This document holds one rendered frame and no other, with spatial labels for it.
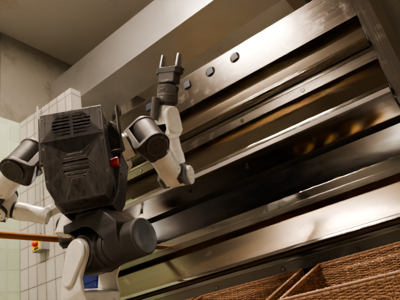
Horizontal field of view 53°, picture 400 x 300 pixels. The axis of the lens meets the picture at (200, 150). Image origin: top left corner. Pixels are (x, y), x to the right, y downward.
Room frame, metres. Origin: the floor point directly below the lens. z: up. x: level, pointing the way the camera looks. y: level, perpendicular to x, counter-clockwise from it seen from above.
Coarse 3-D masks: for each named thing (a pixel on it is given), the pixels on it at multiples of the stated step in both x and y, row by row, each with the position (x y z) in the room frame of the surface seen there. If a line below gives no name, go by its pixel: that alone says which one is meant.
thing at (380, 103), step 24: (384, 96) 1.42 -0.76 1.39; (336, 120) 1.55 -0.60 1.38; (360, 120) 1.57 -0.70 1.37; (384, 120) 1.60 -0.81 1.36; (264, 144) 1.68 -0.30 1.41; (288, 144) 1.68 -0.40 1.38; (312, 144) 1.71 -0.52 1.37; (216, 168) 1.82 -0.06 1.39; (240, 168) 1.85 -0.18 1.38; (264, 168) 1.88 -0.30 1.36; (168, 192) 2.00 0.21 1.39; (192, 192) 2.04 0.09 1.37; (144, 216) 2.26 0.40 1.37
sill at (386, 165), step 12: (396, 156) 1.57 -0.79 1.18; (372, 168) 1.62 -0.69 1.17; (384, 168) 1.60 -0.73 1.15; (336, 180) 1.70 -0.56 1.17; (348, 180) 1.68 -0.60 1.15; (300, 192) 1.79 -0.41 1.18; (312, 192) 1.76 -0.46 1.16; (276, 204) 1.85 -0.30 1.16; (288, 204) 1.82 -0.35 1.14; (240, 216) 1.95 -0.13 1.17; (252, 216) 1.92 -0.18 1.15; (204, 228) 2.06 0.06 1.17; (216, 228) 2.03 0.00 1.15; (168, 240) 2.19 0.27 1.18; (180, 240) 2.15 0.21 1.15
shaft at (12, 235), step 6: (0, 234) 1.50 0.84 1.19; (6, 234) 1.52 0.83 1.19; (12, 234) 1.54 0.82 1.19; (18, 234) 1.57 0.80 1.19; (24, 234) 1.59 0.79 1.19; (30, 234) 1.62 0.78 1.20; (36, 234) 1.64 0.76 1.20; (36, 240) 1.65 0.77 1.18; (42, 240) 1.68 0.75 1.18; (48, 240) 1.70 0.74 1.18; (54, 240) 1.72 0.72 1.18
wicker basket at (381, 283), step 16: (352, 256) 1.69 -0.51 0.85; (384, 256) 1.63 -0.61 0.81; (320, 272) 1.76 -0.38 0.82; (336, 272) 1.72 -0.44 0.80; (352, 272) 1.68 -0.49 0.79; (368, 272) 1.65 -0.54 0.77; (384, 272) 1.62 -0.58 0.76; (304, 288) 1.58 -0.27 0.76; (320, 288) 1.71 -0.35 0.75; (336, 288) 1.27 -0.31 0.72; (352, 288) 1.25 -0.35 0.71; (368, 288) 1.23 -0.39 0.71; (384, 288) 1.21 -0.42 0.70
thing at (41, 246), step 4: (32, 240) 2.69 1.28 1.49; (40, 244) 2.65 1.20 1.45; (44, 244) 2.67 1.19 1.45; (48, 244) 2.70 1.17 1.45; (32, 248) 2.69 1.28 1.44; (36, 248) 2.67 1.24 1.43; (40, 248) 2.65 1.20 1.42; (44, 248) 2.67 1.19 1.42; (48, 248) 2.70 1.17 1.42; (36, 252) 2.71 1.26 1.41; (40, 252) 2.73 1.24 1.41
